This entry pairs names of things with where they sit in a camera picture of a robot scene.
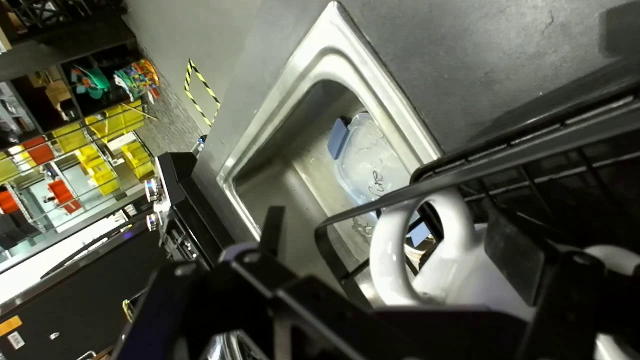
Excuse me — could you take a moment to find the stainless steel sink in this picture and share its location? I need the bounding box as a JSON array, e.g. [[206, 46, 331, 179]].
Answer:
[[215, 0, 445, 285]]

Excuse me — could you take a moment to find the black wire dish rack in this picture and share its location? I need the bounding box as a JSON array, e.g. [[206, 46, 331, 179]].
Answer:
[[312, 67, 640, 322]]

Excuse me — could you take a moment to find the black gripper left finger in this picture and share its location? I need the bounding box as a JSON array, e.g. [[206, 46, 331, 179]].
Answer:
[[116, 201, 417, 360]]

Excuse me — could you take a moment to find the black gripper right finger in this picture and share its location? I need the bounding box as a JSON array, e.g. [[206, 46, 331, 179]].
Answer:
[[485, 210, 640, 360]]

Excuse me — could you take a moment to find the yellow black hazard tape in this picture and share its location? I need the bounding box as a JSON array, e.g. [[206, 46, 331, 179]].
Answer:
[[182, 57, 224, 127]]

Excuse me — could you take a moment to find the storage shelf with bins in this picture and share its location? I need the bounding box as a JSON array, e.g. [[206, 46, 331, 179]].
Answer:
[[0, 0, 167, 268]]

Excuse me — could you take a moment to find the white mug black print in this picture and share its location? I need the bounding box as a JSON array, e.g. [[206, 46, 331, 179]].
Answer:
[[356, 187, 640, 360]]

